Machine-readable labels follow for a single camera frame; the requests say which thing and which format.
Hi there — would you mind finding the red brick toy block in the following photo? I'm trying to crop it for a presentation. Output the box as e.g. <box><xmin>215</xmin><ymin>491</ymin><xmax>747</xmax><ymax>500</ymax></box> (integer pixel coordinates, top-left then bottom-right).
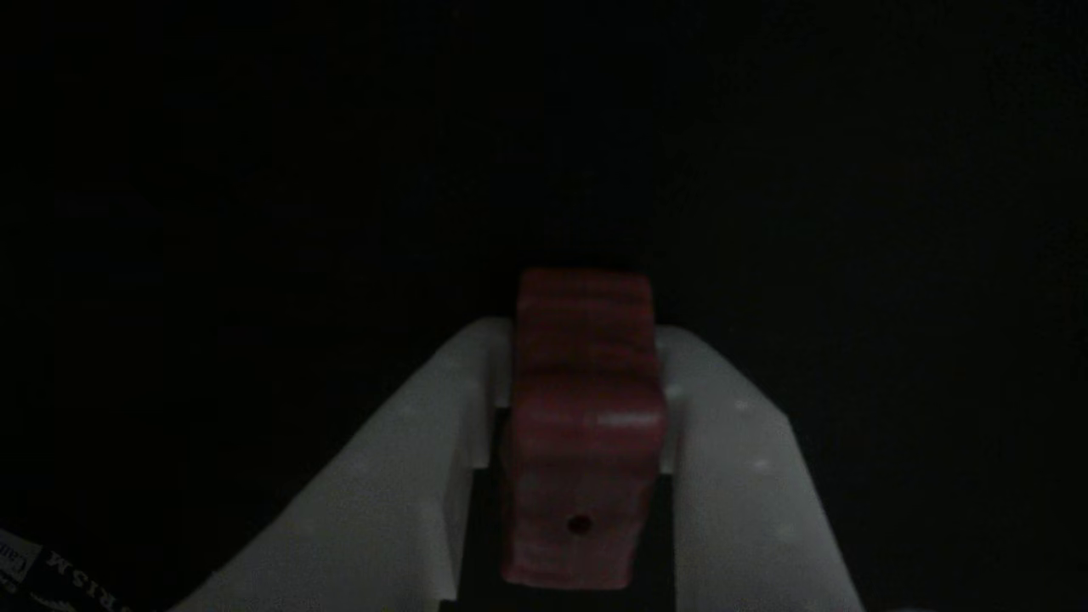
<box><xmin>501</xmin><ymin>268</ymin><xmax>668</xmax><ymax>592</ymax></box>

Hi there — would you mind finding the white paper bowl navy band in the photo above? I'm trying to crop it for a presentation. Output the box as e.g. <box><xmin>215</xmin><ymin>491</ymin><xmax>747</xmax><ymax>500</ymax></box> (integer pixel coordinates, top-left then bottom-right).
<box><xmin>0</xmin><ymin>527</ymin><xmax>133</xmax><ymax>612</ymax></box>

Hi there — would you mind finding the black desk mat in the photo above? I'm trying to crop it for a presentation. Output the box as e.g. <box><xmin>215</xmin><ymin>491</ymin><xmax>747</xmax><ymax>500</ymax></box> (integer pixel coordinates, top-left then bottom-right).
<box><xmin>0</xmin><ymin>0</ymin><xmax>1088</xmax><ymax>612</ymax></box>

